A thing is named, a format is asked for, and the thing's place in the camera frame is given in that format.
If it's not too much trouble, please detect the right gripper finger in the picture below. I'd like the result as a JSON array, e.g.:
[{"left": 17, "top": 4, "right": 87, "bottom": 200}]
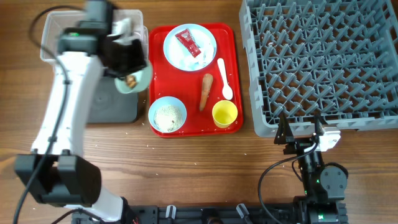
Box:
[
  {"left": 314, "top": 115, "right": 326, "bottom": 136},
  {"left": 274, "top": 113, "right": 294, "bottom": 144}
]

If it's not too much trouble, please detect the brown food scrap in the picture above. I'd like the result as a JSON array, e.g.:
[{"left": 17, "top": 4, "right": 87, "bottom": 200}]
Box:
[{"left": 125, "top": 75, "right": 137, "bottom": 89}]

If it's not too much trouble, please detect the green bowl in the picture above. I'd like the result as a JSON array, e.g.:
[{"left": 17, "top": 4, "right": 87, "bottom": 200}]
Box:
[{"left": 114, "top": 60, "right": 153, "bottom": 94}]

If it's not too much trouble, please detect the yellow plastic cup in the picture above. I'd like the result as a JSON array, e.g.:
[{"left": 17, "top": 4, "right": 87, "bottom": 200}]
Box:
[{"left": 212, "top": 100, "right": 238, "bottom": 128}]

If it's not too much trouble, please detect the red sauce packet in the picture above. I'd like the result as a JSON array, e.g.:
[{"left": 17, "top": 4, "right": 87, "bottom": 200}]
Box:
[{"left": 175, "top": 29, "right": 201, "bottom": 58}]

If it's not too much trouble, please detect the light blue bowl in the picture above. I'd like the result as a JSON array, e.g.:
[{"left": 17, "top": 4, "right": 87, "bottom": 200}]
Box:
[{"left": 148, "top": 96, "right": 187, "bottom": 133}]

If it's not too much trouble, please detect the white rice pile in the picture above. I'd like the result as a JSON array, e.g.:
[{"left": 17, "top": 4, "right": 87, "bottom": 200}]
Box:
[{"left": 154, "top": 105, "right": 183, "bottom": 133}]

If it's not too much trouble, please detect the white napkin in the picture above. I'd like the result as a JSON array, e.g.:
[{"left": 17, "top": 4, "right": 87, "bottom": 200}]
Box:
[{"left": 185, "top": 43, "right": 215, "bottom": 71}]

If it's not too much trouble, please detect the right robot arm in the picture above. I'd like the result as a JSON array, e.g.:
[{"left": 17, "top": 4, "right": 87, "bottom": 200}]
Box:
[{"left": 274, "top": 114, "right": 349, "bottom": 223}]

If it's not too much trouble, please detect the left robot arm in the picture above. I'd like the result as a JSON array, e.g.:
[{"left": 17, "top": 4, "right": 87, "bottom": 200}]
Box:
[{"left": 13, "top": 1, "right": 153, "bottom": 223}]

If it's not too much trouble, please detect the grey dishwasher rack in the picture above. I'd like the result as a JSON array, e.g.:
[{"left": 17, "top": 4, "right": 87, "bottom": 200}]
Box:
[{"left": 239, "top": 0, "right": 397, "bottom": 137}]

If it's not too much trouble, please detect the black plastic bin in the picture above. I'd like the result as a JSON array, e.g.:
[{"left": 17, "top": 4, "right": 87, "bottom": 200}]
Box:
[{"left": 88, "top": 77, "right": 139, "bottom": 123}]

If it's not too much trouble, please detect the white plastic spoon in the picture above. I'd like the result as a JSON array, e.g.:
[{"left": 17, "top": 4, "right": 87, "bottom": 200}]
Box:
[{"left": 217, "top": 58, "right": 233, "bottom": 100}]

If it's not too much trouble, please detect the light blue plate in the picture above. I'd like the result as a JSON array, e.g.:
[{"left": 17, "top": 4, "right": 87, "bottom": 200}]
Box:
[{"left": 163, "top": 24, "right": 217, "bottom": 72}]

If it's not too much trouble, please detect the clear plastic bin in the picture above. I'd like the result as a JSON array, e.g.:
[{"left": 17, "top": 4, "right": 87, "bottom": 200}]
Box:
[{"left": 33, "top": 1, "right": 143, "bottom": 81}]

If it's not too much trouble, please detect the red serving tray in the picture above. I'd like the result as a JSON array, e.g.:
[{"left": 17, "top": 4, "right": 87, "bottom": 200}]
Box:
[{"left": 149, "top": 22, "right": 243, "bottom": 138}]

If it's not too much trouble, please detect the orange carrot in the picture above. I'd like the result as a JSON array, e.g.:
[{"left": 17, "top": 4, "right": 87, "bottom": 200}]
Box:
[{"left": 199, "top": 73, "right": 213, "bottom": 111}]

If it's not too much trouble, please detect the right black cable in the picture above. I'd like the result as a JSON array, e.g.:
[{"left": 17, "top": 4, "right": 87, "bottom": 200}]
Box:
[{"left": 257, "top": 141, "right": 320, "bottom": 224}]

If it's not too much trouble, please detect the black cable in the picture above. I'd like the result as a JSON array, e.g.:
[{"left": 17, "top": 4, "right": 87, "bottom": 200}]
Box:
[
  {"left": 12, "top": 4, "right": 88, "bottom": 224},
  {"left": 257, "top": 141, "right": 320, "bottom": 224}
]

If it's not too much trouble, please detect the left black cable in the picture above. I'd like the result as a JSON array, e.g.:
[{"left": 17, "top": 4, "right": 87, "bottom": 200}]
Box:
[{"left": 12, "top": 4, "right": 88, "bottom": 224}]

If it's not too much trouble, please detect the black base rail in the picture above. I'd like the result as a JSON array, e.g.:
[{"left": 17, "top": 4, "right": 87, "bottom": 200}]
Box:
[{"left": 70, "top": 203, "right": 348, "bottom": 224}]

